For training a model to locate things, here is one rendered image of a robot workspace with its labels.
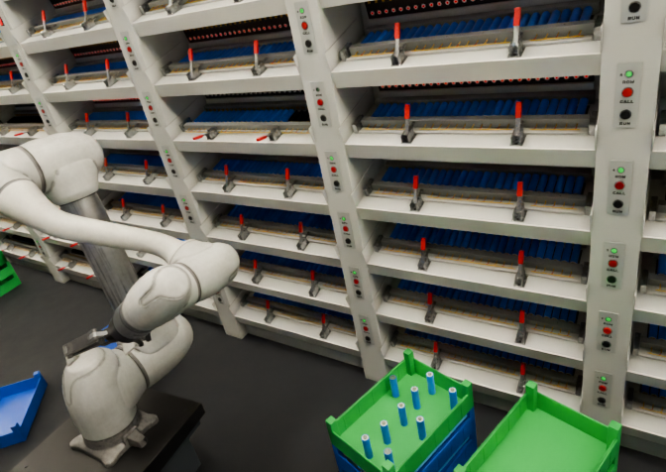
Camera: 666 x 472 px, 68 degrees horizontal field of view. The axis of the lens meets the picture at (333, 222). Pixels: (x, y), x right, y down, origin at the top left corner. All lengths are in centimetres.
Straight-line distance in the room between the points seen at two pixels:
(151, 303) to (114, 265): 50
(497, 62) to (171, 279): 79
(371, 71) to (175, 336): 95
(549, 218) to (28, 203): 120
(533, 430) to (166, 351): 101
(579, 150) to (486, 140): 20
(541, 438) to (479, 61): 83
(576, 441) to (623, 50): 81
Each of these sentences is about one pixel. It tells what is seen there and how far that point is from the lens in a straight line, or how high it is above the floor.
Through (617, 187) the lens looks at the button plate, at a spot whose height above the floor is 82.
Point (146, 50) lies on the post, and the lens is 179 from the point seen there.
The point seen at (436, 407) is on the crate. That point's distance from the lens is 134.
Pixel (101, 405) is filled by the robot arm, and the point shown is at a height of 43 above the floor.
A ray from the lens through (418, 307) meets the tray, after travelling 160.
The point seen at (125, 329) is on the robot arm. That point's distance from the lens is 116.
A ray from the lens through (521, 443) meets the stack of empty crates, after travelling 127.
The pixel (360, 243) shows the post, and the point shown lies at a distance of 149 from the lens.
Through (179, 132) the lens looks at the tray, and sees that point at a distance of 184.
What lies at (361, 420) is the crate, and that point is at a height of 32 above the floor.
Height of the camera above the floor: 133
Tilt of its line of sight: 27 degrees down
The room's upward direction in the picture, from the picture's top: 12 degrees counter-clockwise
